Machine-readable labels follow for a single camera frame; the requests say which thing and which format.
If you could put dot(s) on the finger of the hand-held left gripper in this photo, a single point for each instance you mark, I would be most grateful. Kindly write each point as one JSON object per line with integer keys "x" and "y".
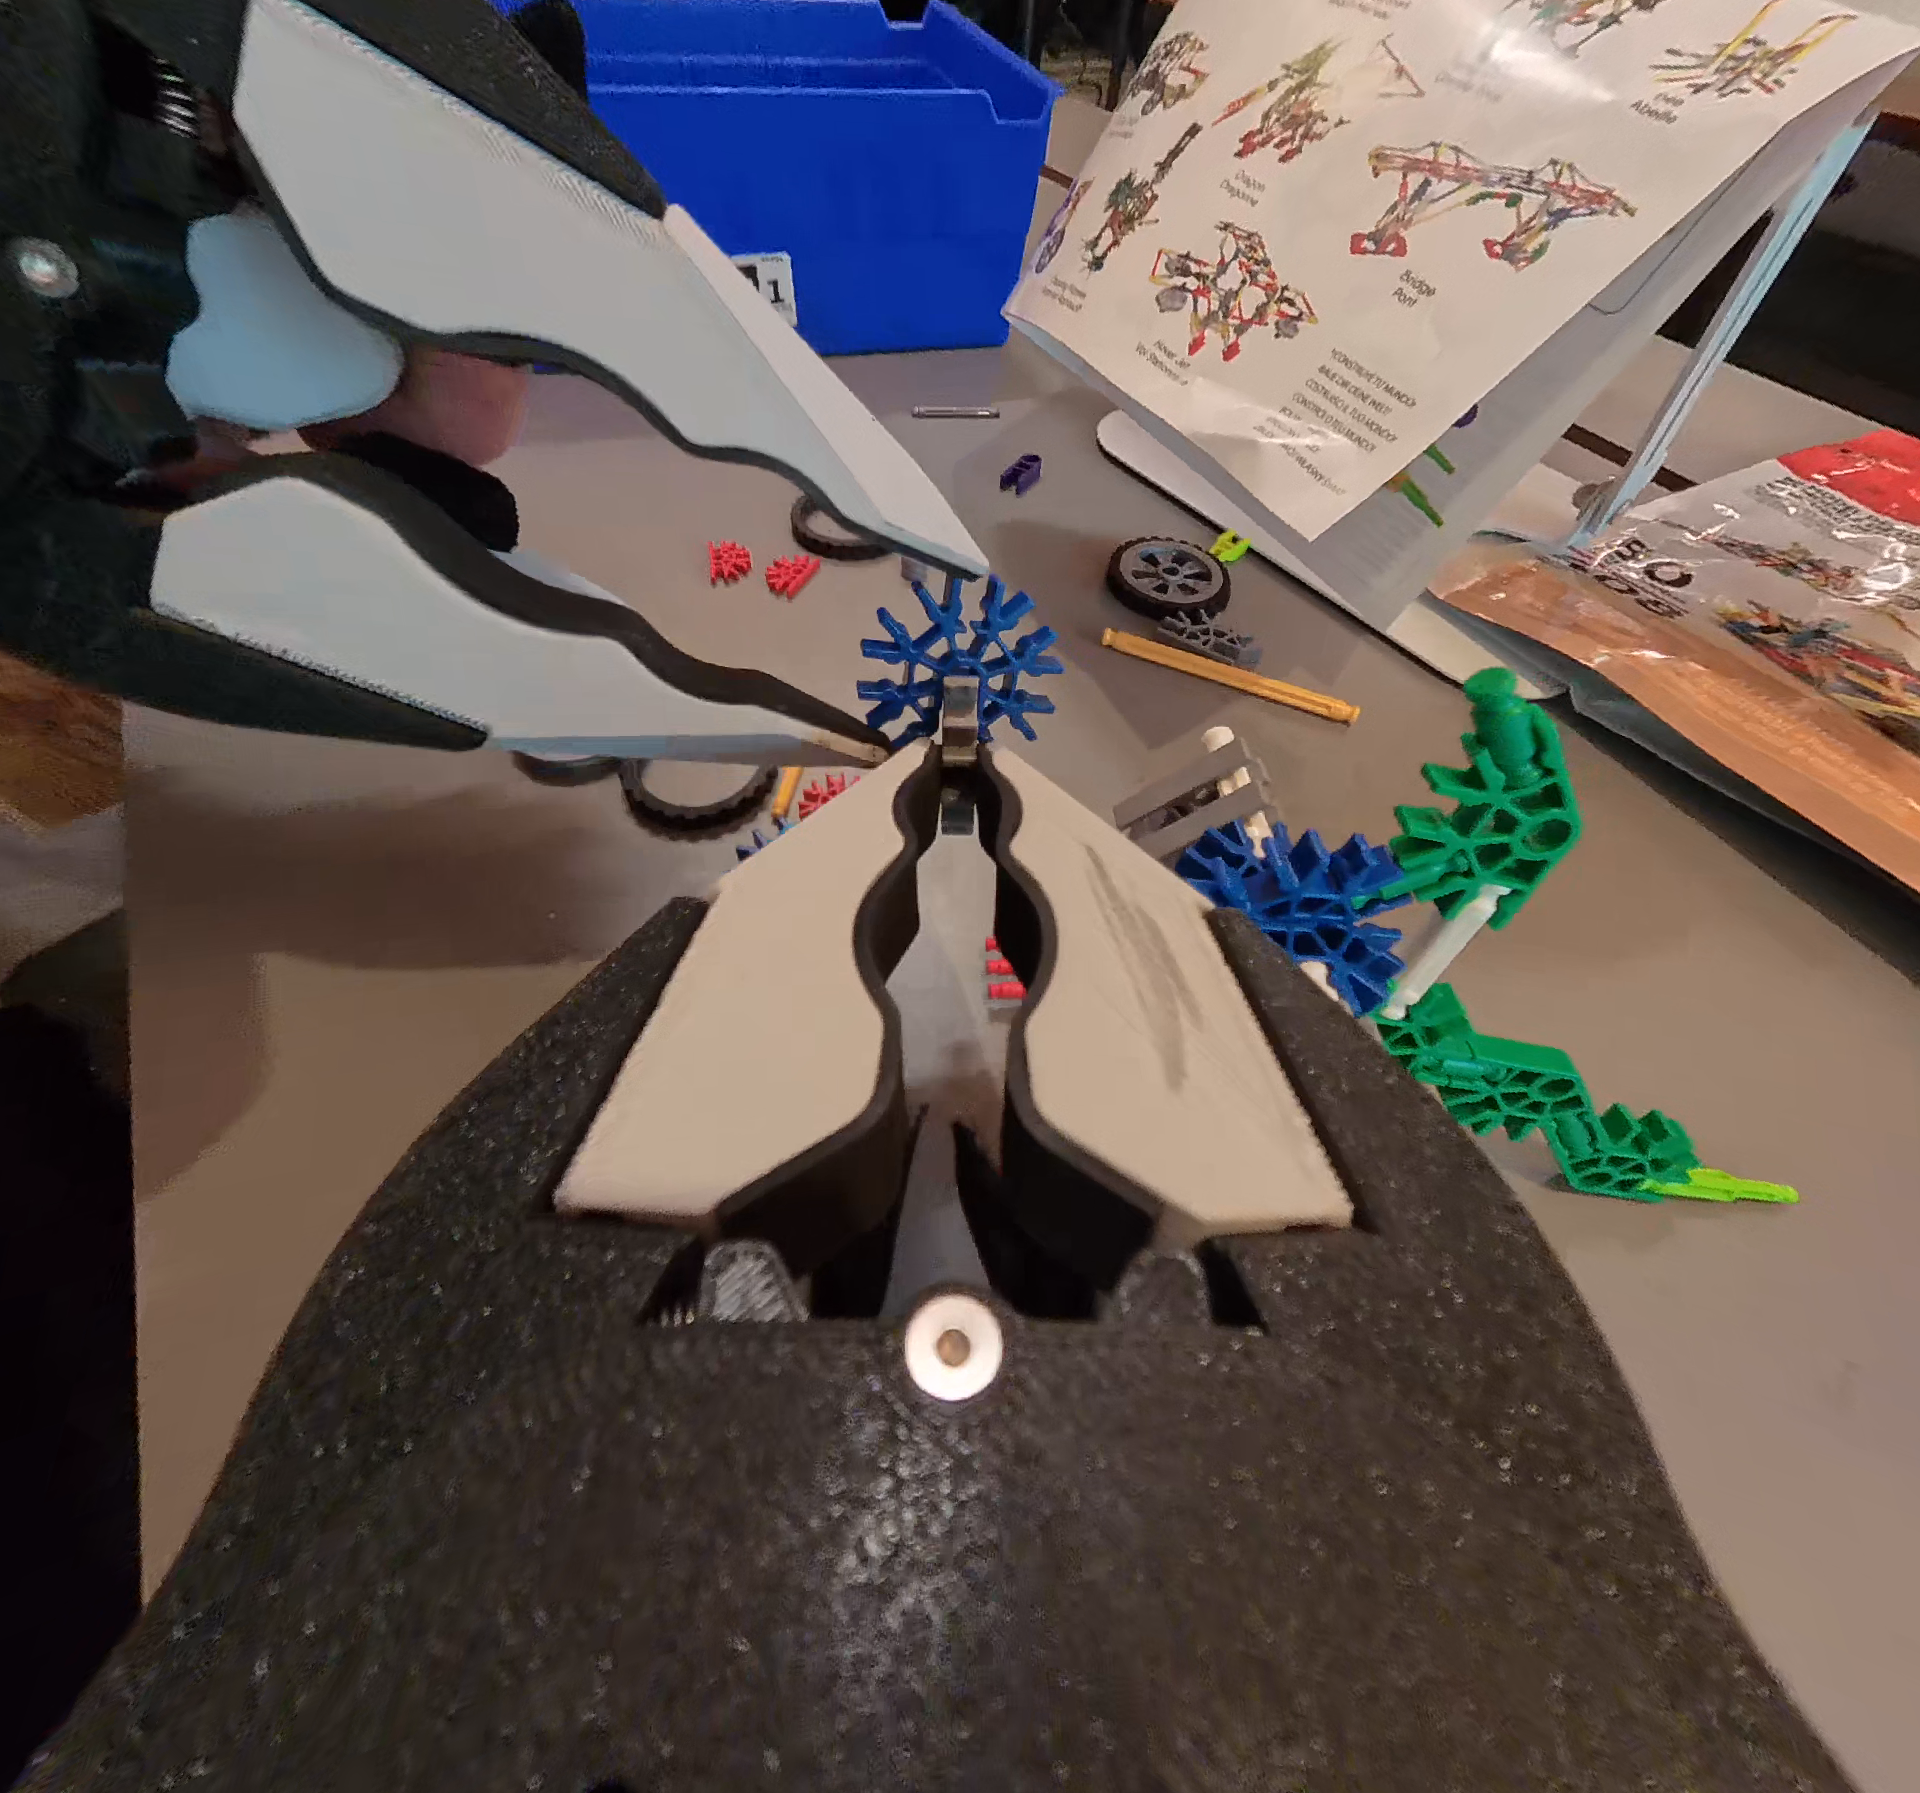
{"x": 390, "y": 639}
{"x": 495, "y": 203}

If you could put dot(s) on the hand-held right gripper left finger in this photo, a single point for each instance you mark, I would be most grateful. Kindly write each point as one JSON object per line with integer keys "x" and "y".
{"x": 720, "y": 1057}

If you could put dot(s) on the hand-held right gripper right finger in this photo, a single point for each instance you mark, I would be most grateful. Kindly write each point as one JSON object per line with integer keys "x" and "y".
{"x": 1171, "y": 1057}

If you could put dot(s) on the blue plastic bin with tag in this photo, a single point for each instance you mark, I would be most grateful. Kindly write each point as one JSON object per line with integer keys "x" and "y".
{"x": 839, "y": 173}

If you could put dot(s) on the grey clip connector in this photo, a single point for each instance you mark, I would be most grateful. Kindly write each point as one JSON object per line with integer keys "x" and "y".
{"x": 957, "y": 714}

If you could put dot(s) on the person's left hand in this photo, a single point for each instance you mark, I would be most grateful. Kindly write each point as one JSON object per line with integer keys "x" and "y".
{"x": 458, "y": 406}

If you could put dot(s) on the large black rubber tire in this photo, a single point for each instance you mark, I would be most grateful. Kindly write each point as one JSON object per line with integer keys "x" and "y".
{"x": 676, "y": 806}

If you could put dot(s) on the short yellow rod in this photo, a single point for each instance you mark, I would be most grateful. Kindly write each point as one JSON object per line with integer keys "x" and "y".
{"x": 784, "y": 791}

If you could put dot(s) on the red fan connector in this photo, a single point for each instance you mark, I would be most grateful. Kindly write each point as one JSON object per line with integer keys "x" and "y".
{"x": 730, "y": 562}
{"x": 790, "y": 576}
{"x": 826, "y": 791}

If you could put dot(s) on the long yellow rod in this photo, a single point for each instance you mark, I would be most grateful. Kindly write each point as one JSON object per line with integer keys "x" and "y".
{"x": 1290, "y": 691}

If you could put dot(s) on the toy dinosaur model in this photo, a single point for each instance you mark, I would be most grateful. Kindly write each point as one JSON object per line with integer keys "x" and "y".
{"x": 1485, "y": 818}

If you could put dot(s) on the small black rubber tire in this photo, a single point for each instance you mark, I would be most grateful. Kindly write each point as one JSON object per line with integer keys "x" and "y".
{"x": 806, "y": 531}

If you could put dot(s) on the small black toy wheel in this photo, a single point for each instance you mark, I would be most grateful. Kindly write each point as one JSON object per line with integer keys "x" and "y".
{"x": 1162, "y": 578}

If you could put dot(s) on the lime green small piece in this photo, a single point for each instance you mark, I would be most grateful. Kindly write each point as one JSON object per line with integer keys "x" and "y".
{"x": 1231, "y": 544}

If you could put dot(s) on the purple clip connector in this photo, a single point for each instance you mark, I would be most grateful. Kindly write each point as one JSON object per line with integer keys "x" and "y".
{"x": 1021, "y": 471}

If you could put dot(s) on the white booklet stand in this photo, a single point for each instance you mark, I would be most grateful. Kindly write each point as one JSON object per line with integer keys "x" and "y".
{"x": 1134, "y": 452}

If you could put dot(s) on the toy kit plastic bag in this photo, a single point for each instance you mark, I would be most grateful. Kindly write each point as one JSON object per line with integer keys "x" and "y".
{"x": 1770, "y": 652}

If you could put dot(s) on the model instruction booklet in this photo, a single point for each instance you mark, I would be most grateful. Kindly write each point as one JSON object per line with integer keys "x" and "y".
{"x": 1426, "y": 173}

